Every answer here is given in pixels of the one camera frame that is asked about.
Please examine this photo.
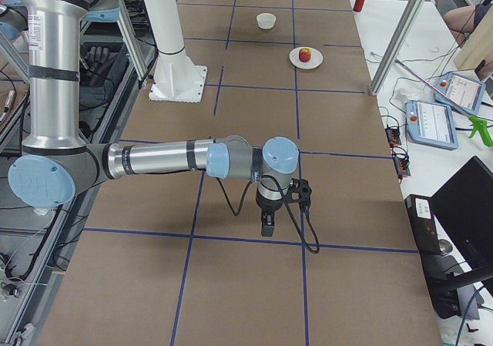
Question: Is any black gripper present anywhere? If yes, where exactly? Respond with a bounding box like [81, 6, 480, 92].
[256, 195, 283, 237]

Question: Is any red yellow apple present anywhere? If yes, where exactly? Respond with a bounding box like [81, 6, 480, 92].
[298, 47, 312, 63]

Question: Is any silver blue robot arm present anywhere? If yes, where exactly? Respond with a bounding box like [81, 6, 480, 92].
[8, 0, 299, 237]

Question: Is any white bowl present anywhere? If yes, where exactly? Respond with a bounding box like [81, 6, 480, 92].
[256, 12, 277, 30]

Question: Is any lower orange black circuit module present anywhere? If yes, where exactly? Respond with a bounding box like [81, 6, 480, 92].
[392, 153, 411, 180]

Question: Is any orange black circuit module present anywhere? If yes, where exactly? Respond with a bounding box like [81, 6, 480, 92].
[392, 153, 411, 180]
[385, 126, 401, 147]

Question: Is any black box device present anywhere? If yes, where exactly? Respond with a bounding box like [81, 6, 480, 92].
[404, 194, 452, 256]

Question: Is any upper orange black circuit module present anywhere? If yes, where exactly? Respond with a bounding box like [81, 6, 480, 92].
[385, 126, 401, 147]

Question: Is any near teach pendant tablet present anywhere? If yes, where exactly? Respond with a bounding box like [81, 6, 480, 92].
[405, 100, 458, 150]

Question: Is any teach pendant tablet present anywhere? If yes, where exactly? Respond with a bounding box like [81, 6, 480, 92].
[434, 72, 486, 116]
[405, 100, 458, 150]

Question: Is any black laptop computer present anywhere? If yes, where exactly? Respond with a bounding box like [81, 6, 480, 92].
[431, 156, 492, 268]

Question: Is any far teach pendant tablet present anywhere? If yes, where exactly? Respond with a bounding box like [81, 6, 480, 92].
[434, 72, 486, 116]

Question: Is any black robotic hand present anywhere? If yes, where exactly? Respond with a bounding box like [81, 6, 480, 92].
[80, 45, 117, 87]

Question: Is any green plastic spray gun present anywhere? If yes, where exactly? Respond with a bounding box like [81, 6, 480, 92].
[468, 116, 493, 147]

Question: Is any wooden board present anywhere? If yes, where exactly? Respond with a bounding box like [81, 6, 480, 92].
[454, 9, 492, 71]

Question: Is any person's leg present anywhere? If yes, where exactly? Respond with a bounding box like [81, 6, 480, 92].
[443, 4, 492, 33]

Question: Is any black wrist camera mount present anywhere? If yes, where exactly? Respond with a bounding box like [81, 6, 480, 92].
[287, 179, 312, 213]

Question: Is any white pedestal base plate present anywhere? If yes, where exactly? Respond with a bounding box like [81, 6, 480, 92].
[149, 63, 207, 103]

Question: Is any aluminium frame post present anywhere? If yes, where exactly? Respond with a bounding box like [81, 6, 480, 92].
[369, 0, 425, 96]

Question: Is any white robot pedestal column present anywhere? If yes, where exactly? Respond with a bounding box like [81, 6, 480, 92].
[144, 0, 185, 81]

